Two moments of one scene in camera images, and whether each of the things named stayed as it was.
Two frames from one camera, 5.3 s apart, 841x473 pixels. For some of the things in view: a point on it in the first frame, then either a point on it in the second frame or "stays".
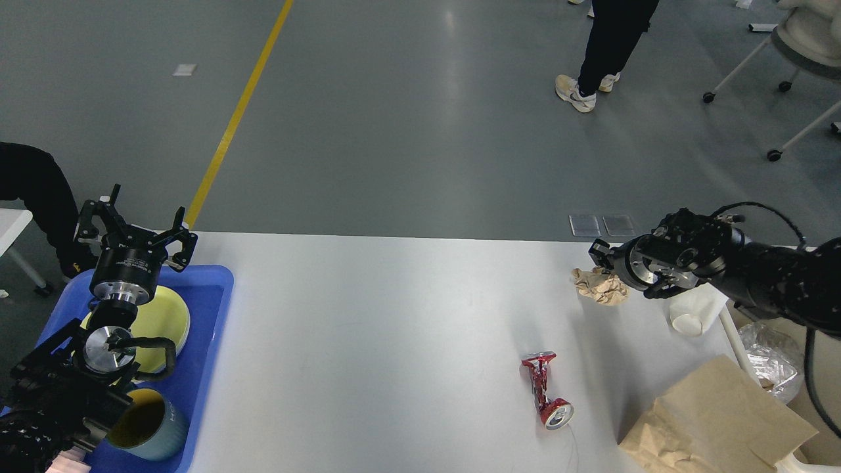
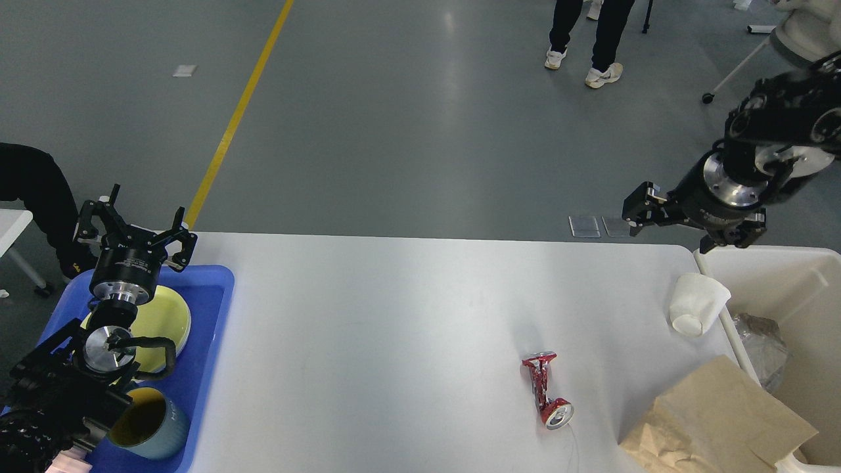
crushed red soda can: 555,414 stays
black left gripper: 127,267 stays
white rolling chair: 809,38 stays
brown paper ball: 600,286 → 751,322
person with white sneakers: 617,27 → 613,16
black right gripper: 643,263 → 729,212
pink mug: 70,460 stays
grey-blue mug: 150,428 stays
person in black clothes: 33,175 stays
